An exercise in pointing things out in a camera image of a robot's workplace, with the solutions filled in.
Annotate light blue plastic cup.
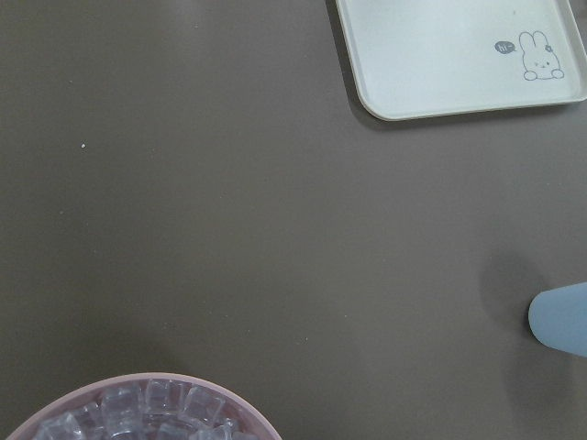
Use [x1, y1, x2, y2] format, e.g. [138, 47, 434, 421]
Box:
[527, 282, 586, 358]

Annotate pink bowl of ice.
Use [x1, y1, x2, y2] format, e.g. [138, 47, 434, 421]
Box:
[9, 373, 280, 439]

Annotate cream rabbit serving tray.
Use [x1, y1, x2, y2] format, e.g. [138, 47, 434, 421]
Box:
[337, 0, 586, 121]

